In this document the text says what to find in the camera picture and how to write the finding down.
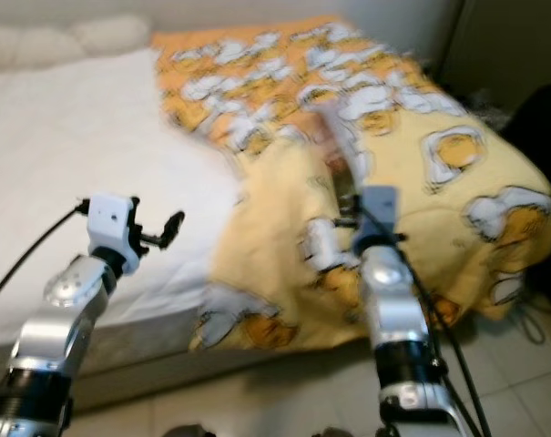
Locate orange egg cartoon blanket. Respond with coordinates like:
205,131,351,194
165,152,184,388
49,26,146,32
149,13,551,354

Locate bed with white sheet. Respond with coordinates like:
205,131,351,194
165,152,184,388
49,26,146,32
0,47,244,411

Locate dark robot left foot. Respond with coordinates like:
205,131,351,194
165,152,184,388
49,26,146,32
159,424,210,437

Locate cream bolster pillow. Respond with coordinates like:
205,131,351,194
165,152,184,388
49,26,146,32
0,15,153,76

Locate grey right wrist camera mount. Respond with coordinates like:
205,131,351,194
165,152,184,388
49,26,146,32
353,185,401,254

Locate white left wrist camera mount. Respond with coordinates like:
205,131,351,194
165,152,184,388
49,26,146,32
85,192,138,274

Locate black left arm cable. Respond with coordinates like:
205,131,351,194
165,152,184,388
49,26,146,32
0,202,90,312

